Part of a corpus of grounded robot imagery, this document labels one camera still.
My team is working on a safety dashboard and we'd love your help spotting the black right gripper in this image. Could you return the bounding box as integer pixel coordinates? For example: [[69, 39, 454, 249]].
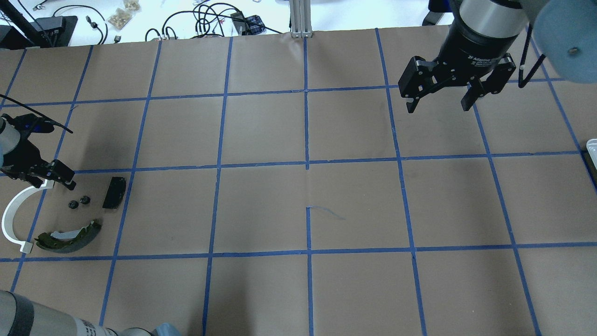
[[398, 28, 516, 113]]

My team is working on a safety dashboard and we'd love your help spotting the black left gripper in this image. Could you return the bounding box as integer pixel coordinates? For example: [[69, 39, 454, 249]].
[[1, 133, 76, 191]]

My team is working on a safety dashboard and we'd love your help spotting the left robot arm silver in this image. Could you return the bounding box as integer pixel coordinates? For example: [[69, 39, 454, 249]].
[[0, 113, 76, 190]]

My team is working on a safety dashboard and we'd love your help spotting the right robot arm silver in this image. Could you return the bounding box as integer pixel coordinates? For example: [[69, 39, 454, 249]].
[[398, 0, 597, 113]]

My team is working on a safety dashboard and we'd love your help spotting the ribbed metal tray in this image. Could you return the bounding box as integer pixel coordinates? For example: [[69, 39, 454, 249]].
[[586, 138, 597, 167]]

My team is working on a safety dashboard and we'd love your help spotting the black brake pad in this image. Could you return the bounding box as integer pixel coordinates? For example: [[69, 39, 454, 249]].
[[102, 176, 127, 209]]

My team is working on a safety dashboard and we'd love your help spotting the green brake shoe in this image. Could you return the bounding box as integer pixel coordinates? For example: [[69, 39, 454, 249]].
[[35, 219, 102, 254]]

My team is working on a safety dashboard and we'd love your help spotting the white curved plastic bracket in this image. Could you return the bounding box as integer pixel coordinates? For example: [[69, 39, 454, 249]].
[[1, 180, 55, 254]]

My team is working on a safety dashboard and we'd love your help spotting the aluminium frame post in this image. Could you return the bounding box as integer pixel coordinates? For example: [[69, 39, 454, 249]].
[[288, 0, 313, 38]]

